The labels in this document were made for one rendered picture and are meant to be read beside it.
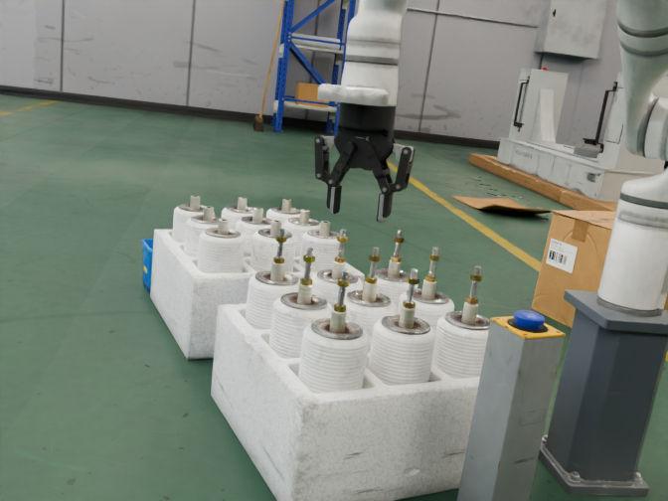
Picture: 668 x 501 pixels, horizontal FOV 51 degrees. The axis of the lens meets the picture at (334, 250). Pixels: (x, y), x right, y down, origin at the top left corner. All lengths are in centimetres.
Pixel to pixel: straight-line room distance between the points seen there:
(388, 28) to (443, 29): 667
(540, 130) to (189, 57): 355
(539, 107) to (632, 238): 439
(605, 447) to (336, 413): 47
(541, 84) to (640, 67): 453
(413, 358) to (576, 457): 35
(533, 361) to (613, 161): 340
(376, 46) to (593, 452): 73
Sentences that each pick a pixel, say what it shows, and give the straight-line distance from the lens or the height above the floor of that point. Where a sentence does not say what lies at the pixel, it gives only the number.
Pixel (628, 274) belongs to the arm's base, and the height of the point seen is 36.
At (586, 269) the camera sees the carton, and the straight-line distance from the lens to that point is 202.
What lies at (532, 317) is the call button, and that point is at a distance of 96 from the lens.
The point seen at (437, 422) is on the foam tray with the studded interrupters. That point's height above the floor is 12.
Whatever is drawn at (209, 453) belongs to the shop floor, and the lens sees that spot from 118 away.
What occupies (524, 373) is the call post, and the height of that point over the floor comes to 26.
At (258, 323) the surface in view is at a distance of 120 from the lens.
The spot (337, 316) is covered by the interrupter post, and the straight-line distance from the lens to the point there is 100.
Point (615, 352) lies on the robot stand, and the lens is 118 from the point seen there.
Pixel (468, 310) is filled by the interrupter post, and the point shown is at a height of 27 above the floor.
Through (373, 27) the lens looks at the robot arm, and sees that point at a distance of 92.
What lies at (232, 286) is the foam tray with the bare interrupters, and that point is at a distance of 146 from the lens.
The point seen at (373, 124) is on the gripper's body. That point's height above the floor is 55.
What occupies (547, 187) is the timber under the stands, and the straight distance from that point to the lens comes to 466.
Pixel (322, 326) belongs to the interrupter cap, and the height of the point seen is 25.
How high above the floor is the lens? 61
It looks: 14 degrees down
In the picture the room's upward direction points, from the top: 7 degrees clockwise
